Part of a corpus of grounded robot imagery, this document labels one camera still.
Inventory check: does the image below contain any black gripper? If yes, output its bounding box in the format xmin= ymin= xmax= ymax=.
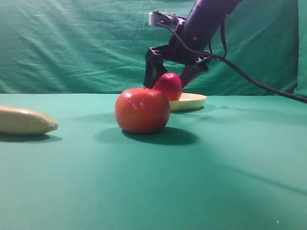
xmin=143 ymin=36 xmax=211 ymax=89

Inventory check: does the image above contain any red apple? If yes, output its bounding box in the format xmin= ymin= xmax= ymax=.
xmin=153 ymin=72 xmax=182 ymax=101

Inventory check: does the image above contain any dark robot arm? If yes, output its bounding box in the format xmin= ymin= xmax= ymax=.
xmin=143 ymin=0 xmax=240 ymax=88

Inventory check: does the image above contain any yellow plate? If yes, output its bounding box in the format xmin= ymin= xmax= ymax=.
xmin=169 ymin=93 xmax=207 ymax=111

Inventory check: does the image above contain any orange tangerine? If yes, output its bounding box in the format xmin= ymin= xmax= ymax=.
xmin=114 ymin=88 xmax=171 ymax=134

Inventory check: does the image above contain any green table cloth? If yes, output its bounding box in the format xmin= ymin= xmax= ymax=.
xmin=0 ymin=94 xmax=307 ymax=230

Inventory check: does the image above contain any green backdrop cloth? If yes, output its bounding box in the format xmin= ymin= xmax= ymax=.
xmin=0 ymin=0 xmax=307 ymax=96

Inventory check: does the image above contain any yellow banana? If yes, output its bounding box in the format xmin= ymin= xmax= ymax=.
xmin=0 ymin=106 xmax=59 ymax=135

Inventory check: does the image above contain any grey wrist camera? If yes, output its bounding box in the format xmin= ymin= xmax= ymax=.
xmin=148 ymin=11 xmax=186 ymax=30

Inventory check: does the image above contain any black cable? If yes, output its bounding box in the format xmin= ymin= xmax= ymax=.
xmin=157 ymin=14 xmax=307 ymax=104

